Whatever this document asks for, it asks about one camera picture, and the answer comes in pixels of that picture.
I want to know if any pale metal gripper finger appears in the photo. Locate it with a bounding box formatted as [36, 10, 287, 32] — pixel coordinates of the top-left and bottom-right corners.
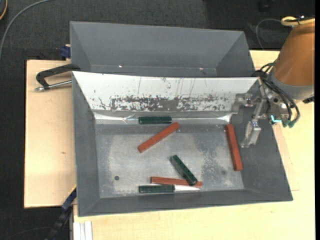
[231, 92, 261, 114]
[240, 120, 263, 149]

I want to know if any red-brown flat block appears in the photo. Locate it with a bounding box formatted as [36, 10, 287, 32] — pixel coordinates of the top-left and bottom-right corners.
[225, 123, 244, 172]
[150, 176, 204, 189]
[137, 121, 181, 154]

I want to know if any dark green flat block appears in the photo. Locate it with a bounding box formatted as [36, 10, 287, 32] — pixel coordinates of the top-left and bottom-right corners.
[138, 116, 173, 125]
[170, 154, 199, 186]
[138, 184, 176, 194]

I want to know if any grey metal bin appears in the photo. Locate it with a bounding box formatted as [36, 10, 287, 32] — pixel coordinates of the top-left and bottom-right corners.
[69, 20, 294, 217]

